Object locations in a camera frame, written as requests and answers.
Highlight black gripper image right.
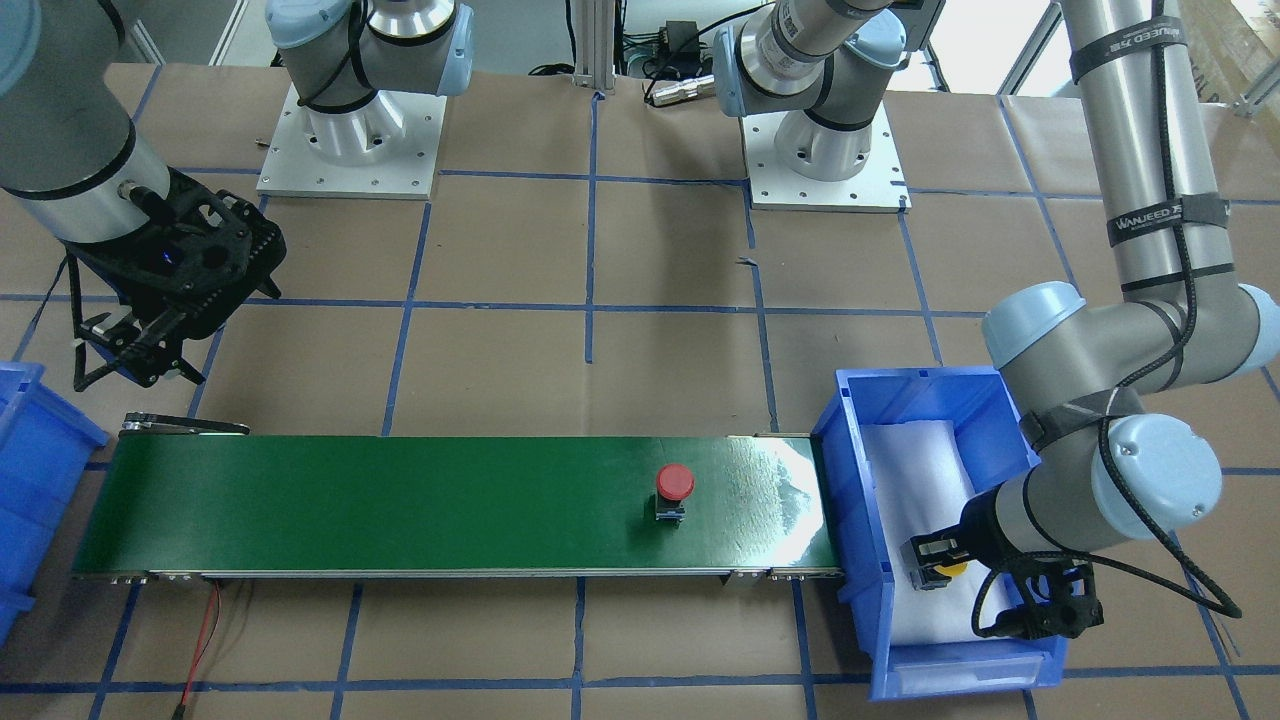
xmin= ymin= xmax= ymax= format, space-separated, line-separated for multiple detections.
xmin=902 ymin=489 xmax=1011 ymax=591

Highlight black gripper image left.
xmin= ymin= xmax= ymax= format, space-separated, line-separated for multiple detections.
xmin=67 ymin=167 xmax=287 ymax=393

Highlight red push button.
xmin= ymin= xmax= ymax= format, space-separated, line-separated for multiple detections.
xmin=654 ymin=462 xmax=696 ymax=521

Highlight yellow push button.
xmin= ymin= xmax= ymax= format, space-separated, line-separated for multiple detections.
xmin=928 ymin=562 xmax=969 ymax=582

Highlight silver robot arm image right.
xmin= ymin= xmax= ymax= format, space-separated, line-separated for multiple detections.
xmin=861 ymin=1 xmax=1277 ymax=589

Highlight white foam pad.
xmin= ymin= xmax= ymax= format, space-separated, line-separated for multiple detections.
xmin=860 ymin=420 xmax=989 ymax=646

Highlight blue plastic bin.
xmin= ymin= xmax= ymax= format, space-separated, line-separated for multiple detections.
xmin=813 ymin=366 xmax=1068 ymax=700
xmin=1 ymin=363 xmax=108 ymax=639

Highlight green conveyor belt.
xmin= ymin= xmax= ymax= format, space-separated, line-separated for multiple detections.
xmin=72 ymin=433 xmax=840 ymax=580

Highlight silver cylindrical connector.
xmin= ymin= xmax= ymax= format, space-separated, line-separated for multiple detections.
xmin=644 ymin=76 xmax=716 ymax=108

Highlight cardboard box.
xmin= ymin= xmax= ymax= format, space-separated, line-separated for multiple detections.
xmin=1180 ymin=1 xmax=1279 ymax=117

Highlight black power adapter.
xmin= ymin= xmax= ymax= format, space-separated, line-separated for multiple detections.
xmin=658 ymin=20 xmax=700 ymax=61

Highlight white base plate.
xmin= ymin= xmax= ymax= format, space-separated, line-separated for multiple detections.
xmin=740 ymin=105 xmax=911 ymax=213
xmin=256 ymin=88 xmax=448 ymax=200

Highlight black braided cable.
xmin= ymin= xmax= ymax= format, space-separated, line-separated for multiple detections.
xmin=968 ymin=0 xmax=1244 ymax=641

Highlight red and black wires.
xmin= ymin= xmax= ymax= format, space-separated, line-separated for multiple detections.
xmin=179 ymin=582 xmax=251 ymax=708

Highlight aluminium profile post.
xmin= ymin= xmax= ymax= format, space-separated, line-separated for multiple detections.
xmin=570 ymin=1 xmax=622 ymax=96

